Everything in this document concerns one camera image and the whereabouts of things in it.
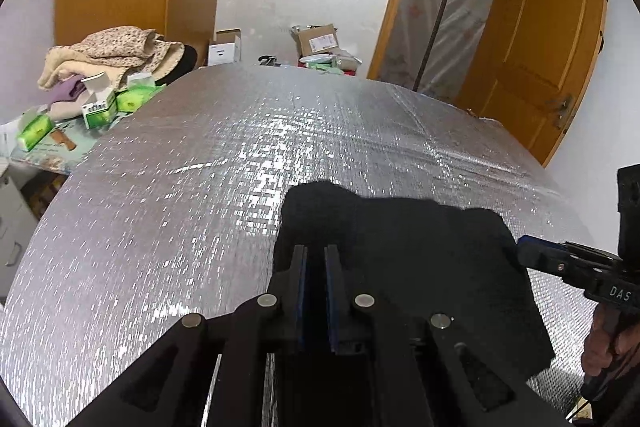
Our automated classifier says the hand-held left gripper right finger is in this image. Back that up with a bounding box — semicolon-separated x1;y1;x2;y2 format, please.
324;244;571;427

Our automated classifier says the black garment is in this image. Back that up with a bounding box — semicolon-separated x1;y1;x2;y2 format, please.
272;179;556;427

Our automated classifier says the light green packet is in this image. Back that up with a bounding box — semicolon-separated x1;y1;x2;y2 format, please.
300;59;343;72

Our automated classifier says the purple cloth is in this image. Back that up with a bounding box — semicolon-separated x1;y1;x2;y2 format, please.
52;77;86;105

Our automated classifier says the grey drawer cabinet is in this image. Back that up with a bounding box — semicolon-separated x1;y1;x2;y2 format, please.
0;159;40;305

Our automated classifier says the clear plastic door curtain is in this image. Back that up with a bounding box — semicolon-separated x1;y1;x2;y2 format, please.
382;0;503;102

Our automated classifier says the white box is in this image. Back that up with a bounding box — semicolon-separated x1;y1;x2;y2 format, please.
207;29;243;68

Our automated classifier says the grey plastic parcel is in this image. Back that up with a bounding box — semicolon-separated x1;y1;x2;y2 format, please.
330;49;358;70

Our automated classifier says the wooden door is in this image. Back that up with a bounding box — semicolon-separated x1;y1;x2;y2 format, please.
457;0;608;168

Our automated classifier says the dark cloth bundle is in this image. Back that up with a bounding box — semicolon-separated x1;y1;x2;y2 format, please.
165;44;198;85

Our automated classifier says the cardboard box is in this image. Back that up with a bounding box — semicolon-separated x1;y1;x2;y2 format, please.
291;24;340;58

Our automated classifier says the green white carton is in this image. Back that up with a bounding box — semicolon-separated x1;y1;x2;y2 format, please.
80;74;118;130

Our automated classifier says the printed side table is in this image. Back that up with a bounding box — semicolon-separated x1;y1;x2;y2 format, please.
0;107;126;175

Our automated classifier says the yellow bag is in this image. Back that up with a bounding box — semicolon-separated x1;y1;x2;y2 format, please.
25;172;66;218

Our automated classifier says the pale pink cloth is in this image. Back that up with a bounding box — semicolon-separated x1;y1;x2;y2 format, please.
50;102;86;120

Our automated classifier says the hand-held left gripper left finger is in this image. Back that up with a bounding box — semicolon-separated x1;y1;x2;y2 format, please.
65;244;308;427

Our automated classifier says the red box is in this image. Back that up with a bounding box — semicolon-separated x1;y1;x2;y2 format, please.
297;61;358;76

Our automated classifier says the person's right hand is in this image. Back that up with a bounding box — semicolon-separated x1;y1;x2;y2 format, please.
581;304;623;378

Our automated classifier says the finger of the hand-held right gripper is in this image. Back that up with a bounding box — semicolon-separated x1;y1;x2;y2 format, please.
516;234;621;283

